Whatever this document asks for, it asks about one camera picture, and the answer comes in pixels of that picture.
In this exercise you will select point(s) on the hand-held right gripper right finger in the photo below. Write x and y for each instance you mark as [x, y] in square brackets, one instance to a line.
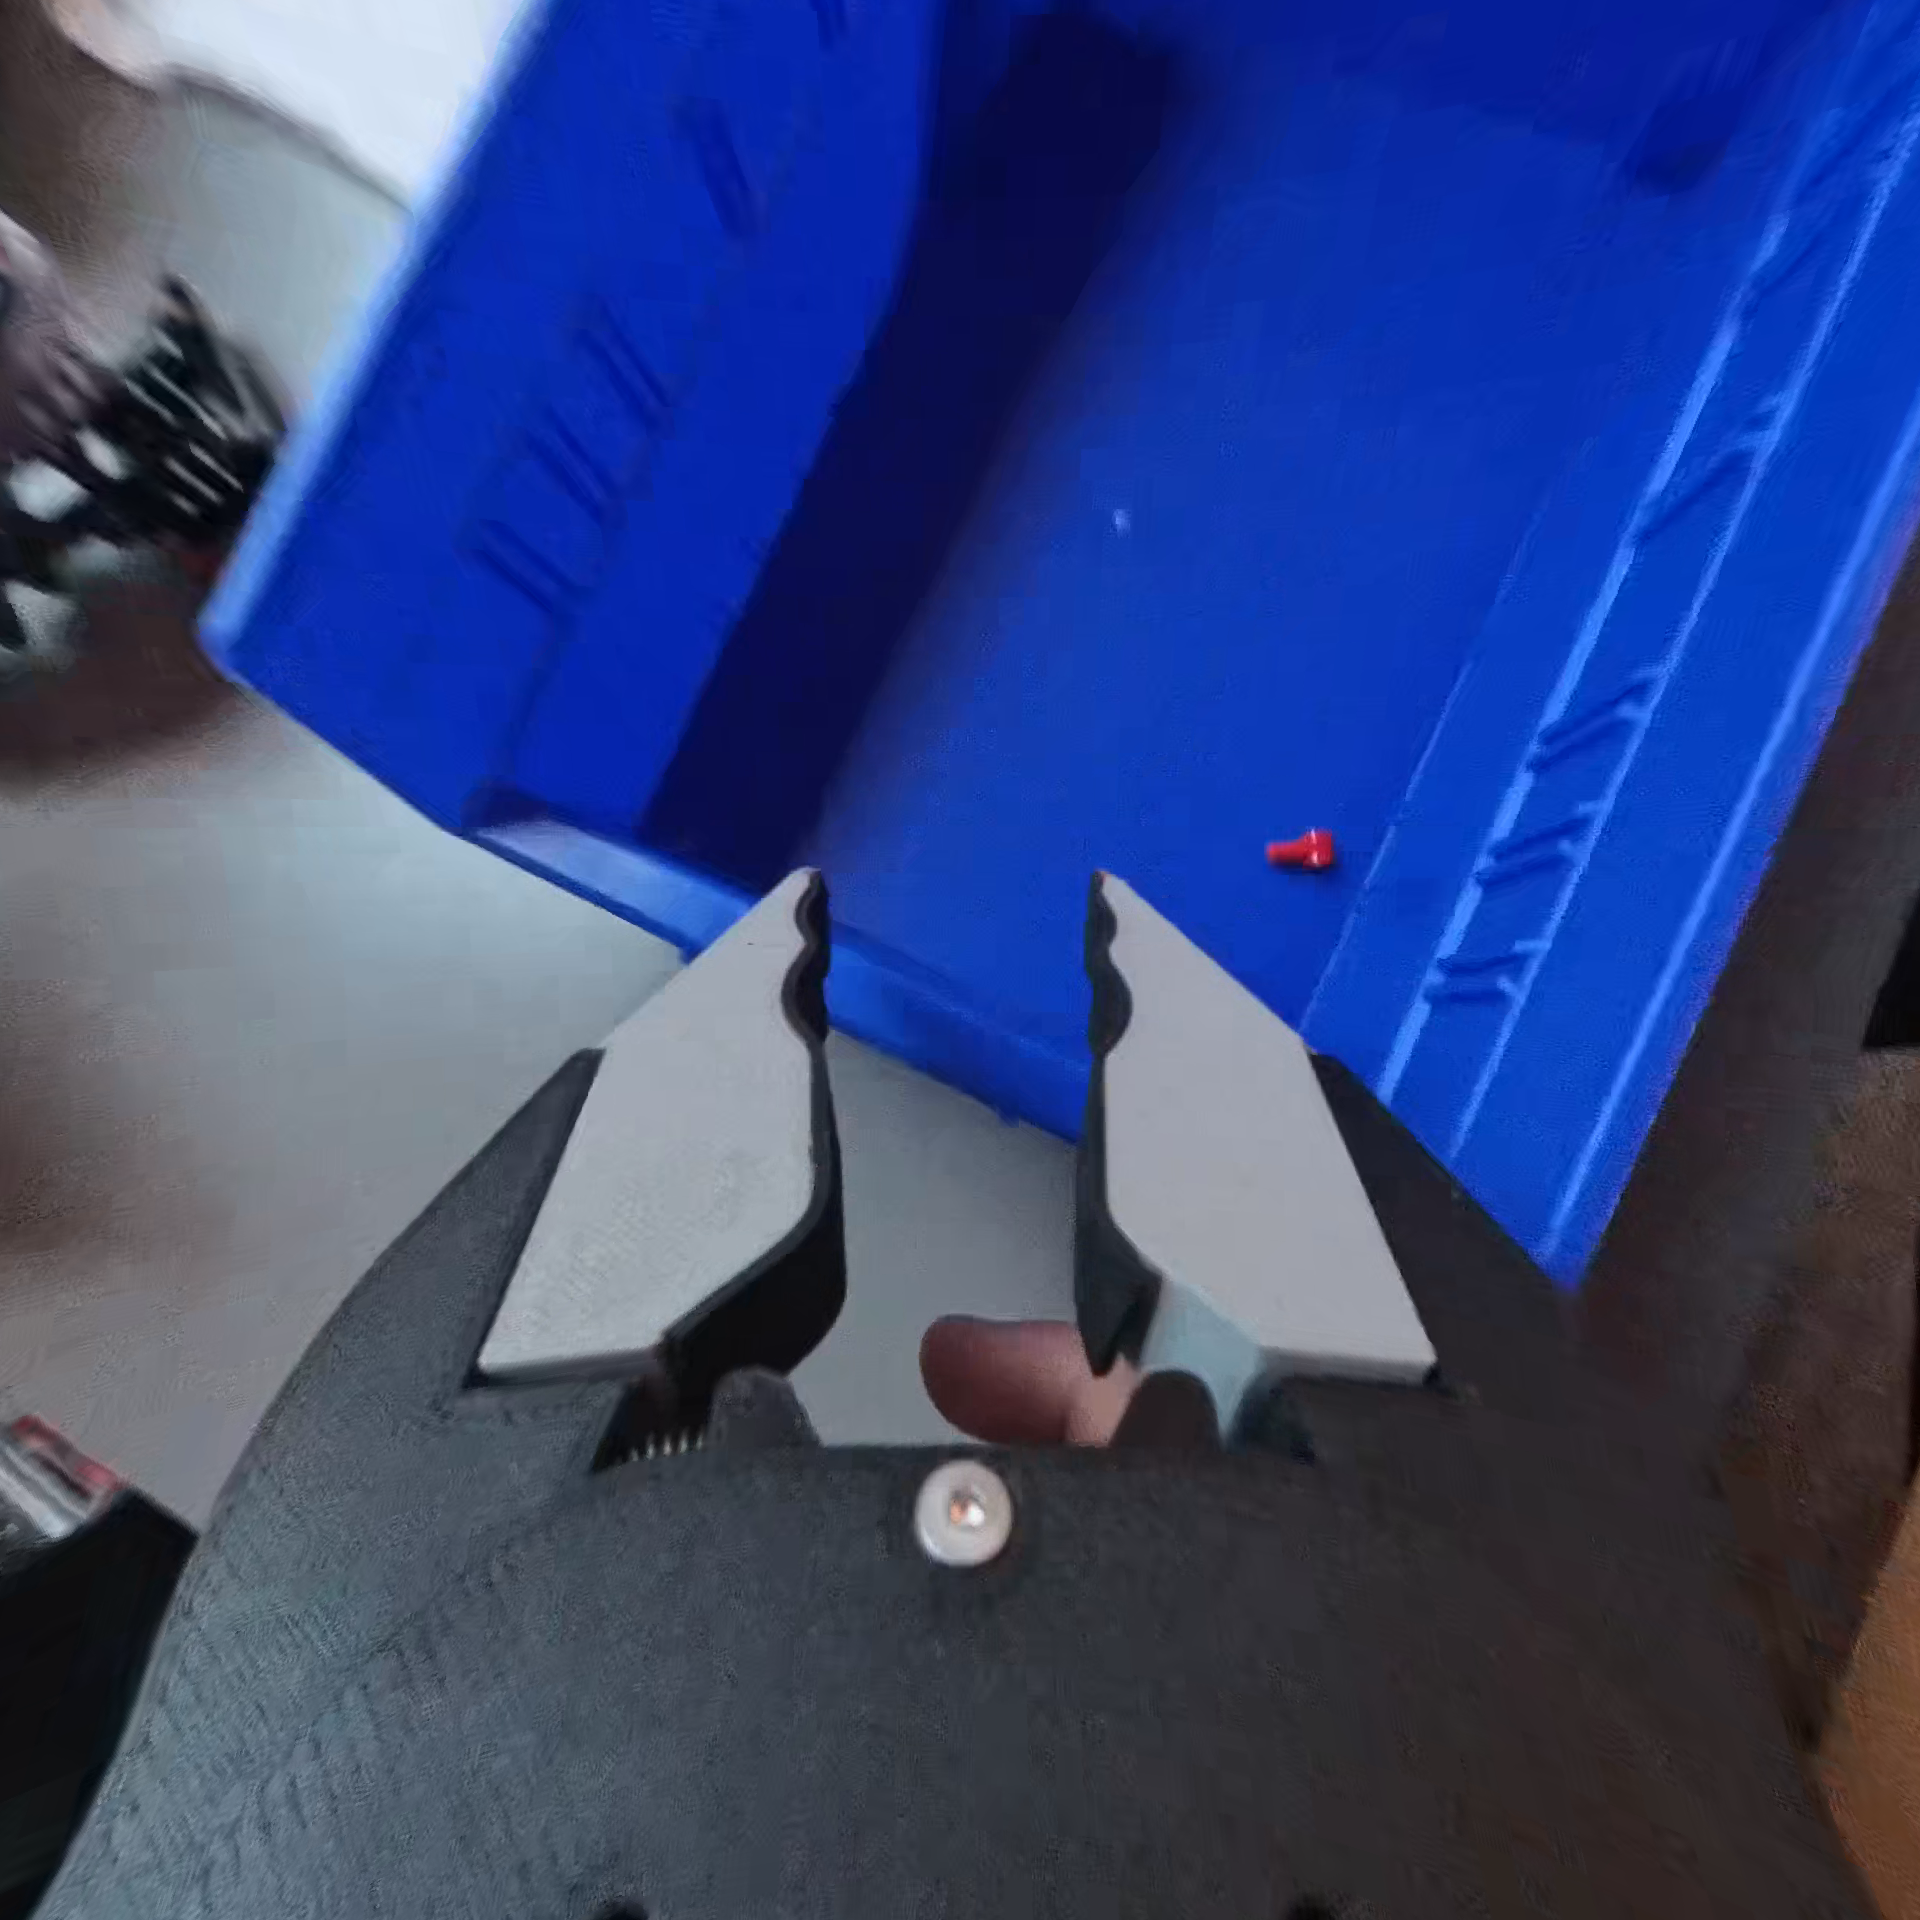
[1244, 1184]

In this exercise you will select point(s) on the person's right hand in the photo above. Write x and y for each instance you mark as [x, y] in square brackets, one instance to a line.
[1005, 1389]

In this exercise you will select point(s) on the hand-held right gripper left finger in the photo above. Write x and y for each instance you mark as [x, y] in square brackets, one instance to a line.
[676, 1172]

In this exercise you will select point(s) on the red grey lego model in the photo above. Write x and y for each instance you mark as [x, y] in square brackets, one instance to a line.
[166, 436]

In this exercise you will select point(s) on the blue plastic bin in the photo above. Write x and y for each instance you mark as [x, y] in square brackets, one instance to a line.
[1050, 451]

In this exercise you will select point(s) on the red lego pin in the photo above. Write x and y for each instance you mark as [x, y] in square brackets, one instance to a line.
[1302, 852]

